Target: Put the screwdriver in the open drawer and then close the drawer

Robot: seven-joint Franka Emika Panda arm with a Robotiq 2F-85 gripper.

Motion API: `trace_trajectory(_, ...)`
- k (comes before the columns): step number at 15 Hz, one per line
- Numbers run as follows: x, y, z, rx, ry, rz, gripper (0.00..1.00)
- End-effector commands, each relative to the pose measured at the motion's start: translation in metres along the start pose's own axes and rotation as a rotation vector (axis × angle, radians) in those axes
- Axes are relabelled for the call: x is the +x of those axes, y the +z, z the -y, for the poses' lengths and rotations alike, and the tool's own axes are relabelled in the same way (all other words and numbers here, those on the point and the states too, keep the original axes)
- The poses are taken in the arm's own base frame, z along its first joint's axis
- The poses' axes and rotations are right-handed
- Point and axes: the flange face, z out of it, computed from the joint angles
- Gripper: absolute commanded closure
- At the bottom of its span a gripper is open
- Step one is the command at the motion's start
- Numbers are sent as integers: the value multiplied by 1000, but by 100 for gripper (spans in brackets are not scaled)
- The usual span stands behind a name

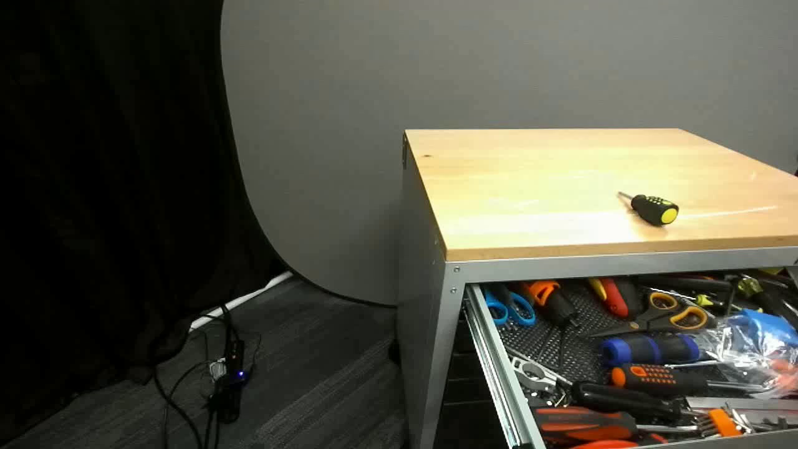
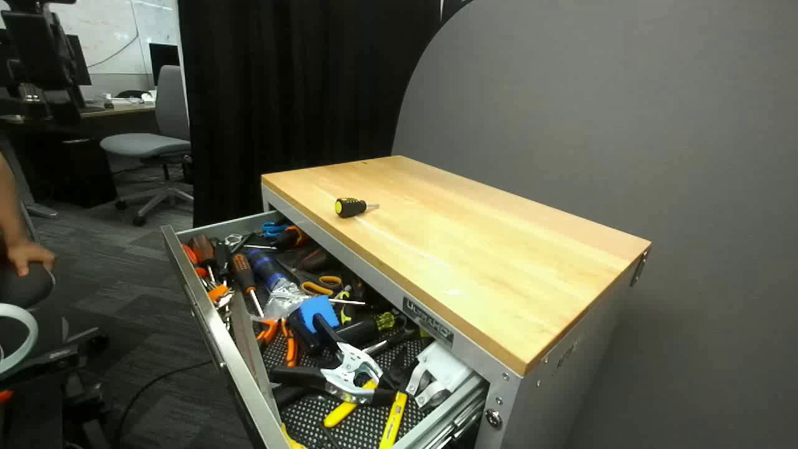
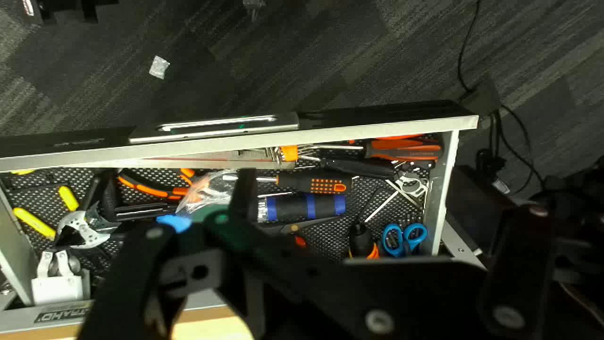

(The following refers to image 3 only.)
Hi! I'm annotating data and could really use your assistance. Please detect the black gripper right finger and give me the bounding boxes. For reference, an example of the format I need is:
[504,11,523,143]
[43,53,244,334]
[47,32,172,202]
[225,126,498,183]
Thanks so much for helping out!
[223,200,559,340]

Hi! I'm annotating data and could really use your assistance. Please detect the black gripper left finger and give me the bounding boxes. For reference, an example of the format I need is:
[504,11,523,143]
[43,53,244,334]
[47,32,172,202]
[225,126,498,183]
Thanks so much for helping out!
[77,213,227,340]

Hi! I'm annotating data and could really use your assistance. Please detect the black green handled screwdriver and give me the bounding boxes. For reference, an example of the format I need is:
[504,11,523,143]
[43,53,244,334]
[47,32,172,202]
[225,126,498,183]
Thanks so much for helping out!
[210,168,261,251]

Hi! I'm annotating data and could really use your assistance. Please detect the silver metal tool drawer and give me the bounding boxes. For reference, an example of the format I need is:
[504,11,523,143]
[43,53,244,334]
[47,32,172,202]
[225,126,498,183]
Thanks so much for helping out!
[0,98,502,317]

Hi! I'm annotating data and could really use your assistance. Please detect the silver adjustable wrench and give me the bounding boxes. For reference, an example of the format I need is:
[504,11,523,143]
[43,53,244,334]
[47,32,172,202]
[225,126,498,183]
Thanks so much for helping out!
[55,204,121,251]

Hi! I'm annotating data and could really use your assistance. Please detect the grey cabinet with wooden top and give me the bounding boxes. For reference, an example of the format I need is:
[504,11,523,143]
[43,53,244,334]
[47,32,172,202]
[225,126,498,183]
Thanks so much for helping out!
[0,300,253,340]

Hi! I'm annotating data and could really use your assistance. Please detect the clear plastic bag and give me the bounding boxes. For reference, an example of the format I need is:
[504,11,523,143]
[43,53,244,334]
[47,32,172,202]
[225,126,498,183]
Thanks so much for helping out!
[174,168,257,219]

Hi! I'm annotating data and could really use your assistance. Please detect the silver hex key set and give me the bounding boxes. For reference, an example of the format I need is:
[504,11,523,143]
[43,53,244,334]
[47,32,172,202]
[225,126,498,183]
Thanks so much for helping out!
[361,172,432,225]

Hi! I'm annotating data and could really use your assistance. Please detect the small orange tool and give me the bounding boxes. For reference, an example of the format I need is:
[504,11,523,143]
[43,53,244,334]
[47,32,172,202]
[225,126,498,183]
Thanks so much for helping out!
[278,143,302,166]

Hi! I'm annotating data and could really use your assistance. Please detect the white paper scrap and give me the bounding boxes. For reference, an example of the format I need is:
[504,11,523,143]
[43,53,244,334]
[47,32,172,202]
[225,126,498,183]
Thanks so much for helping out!
[147,53,174,81]

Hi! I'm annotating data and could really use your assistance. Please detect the black orange handled tool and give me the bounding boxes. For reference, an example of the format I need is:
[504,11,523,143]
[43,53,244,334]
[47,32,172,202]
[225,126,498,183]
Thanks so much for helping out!
[347,221,383,260]

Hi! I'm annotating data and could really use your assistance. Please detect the white plastic bracket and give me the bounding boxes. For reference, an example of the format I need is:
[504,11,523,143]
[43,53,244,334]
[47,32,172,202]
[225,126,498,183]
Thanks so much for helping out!
[28,247,87,306]

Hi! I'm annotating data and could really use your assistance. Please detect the orange black handled pliers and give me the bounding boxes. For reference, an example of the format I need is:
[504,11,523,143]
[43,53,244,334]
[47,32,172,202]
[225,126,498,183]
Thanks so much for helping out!
[113,166,198,204]

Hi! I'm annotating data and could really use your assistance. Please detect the yellow handled pliers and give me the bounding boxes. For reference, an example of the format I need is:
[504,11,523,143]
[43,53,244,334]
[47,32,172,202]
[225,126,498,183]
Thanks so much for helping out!
[9,183,83,243]

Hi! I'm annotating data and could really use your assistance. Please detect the orange black handled screwdriver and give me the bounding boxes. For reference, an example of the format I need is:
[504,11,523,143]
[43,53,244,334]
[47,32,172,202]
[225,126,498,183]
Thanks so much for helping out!
[221,170,355,198]

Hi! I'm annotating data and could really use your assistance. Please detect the orange black tool handle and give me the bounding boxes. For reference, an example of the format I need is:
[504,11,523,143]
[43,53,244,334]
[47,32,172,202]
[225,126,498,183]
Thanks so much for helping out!
[362,134,444,166]

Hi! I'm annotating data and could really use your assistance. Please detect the silver drawer handle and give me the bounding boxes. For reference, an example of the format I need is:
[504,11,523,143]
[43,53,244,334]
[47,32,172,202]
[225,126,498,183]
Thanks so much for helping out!
[128,111,302,145]

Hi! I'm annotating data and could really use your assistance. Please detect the black floor cable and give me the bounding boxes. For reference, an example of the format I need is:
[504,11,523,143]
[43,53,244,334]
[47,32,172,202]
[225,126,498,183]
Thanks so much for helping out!
[455,0,506,96]

